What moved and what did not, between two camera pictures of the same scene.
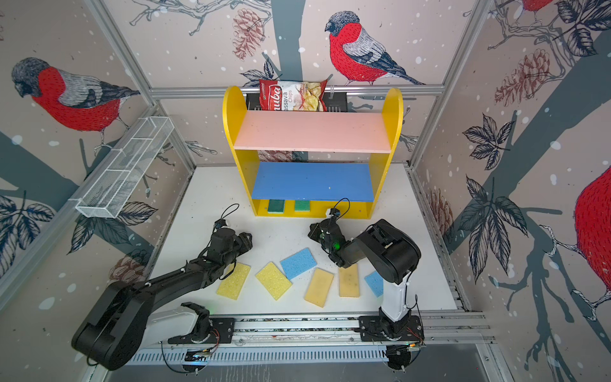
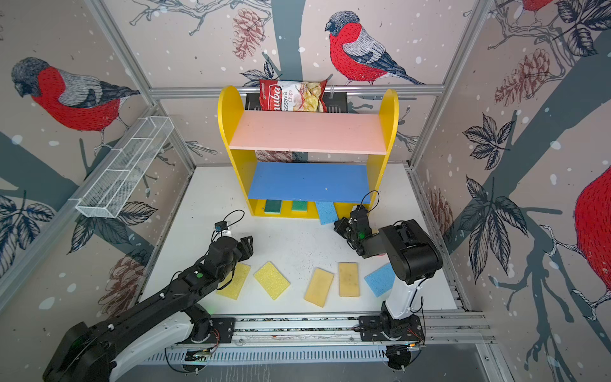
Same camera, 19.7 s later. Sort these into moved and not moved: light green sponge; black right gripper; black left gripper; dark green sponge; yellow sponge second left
Moved: black right gripper
Not moved: yellow sponge second left; black left gripper; dark green sponge; light green sponge
